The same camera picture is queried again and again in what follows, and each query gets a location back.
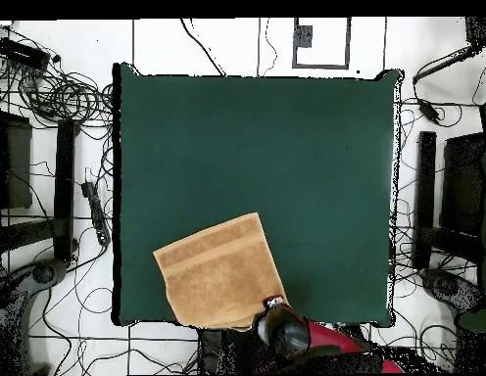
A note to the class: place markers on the black power strip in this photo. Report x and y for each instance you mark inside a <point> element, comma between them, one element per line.
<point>96,211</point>

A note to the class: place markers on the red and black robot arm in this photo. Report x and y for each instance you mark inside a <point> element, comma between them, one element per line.
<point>290,333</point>

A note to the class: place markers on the black power adapter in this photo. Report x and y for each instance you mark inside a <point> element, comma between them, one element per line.
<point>429,110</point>

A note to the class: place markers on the black wheeled stand leg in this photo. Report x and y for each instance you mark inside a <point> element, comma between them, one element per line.
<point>447,286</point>
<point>45,272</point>

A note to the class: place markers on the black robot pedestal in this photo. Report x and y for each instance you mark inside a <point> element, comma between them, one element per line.
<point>235,352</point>

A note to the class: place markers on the tan terry towel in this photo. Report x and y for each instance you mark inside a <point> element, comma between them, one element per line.
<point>219,274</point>

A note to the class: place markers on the black rod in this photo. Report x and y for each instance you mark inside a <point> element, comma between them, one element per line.
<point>447,63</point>

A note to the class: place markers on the black network switch box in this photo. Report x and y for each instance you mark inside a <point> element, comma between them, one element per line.
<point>23,53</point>

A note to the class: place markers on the black metal stand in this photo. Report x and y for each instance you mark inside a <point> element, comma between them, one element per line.
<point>64,188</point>
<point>426,188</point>

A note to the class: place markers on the dark green table cloth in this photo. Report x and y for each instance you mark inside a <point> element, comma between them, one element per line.
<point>305,156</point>

